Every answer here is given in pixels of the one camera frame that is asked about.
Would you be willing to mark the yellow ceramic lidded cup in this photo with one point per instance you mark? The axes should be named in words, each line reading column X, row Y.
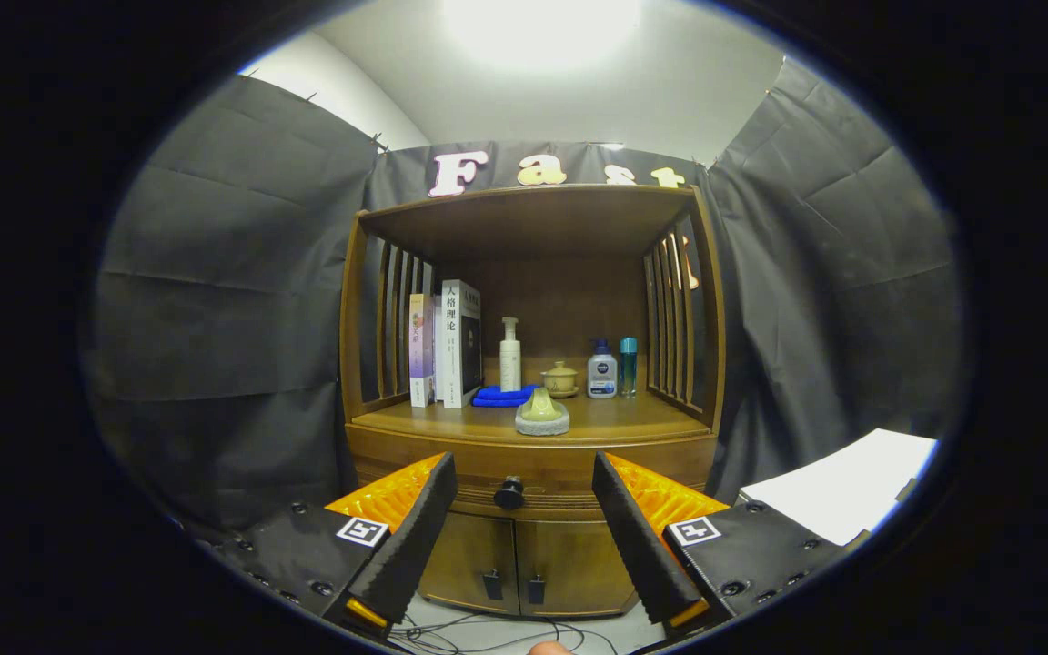
column 560, row 380

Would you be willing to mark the teal slim bottle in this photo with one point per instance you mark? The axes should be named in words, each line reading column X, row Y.
column 628, row 368

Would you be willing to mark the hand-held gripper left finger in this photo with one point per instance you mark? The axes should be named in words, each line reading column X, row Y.
column 415, row 546

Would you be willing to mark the wooden cabinet door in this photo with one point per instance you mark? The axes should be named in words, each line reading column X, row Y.
column 569, row 564
column 474, row 564

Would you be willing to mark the white pump bottle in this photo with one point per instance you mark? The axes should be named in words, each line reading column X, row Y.
column 510, row 364

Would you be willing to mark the wooden drawer with black knob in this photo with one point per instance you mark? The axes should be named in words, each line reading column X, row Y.
column 542, row 464

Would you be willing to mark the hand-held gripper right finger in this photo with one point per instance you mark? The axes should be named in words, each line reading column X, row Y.
column 638, row 546

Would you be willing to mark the blue folded cloth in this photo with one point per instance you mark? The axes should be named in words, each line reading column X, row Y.
column 498, row 397

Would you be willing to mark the brown wooden cabinet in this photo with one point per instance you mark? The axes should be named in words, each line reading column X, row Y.
column 542, row 218

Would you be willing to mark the purple book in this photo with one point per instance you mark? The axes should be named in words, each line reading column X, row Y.
column 420, row 355

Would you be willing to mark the green ornament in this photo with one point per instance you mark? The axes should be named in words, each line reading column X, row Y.
column 542, row 420

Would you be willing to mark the white table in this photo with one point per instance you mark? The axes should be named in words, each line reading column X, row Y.
column 842, row 487

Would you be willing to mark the black backdrop cloth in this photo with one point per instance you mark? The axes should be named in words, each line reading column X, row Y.
column 215, row 300

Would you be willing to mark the white bottle with blue cap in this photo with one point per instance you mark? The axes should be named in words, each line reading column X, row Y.
column 602, row 377

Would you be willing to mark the white and black book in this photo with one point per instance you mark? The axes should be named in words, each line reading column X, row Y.
column 451, row 346

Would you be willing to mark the wooden countertop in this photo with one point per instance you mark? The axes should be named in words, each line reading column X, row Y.
column 633, row 418

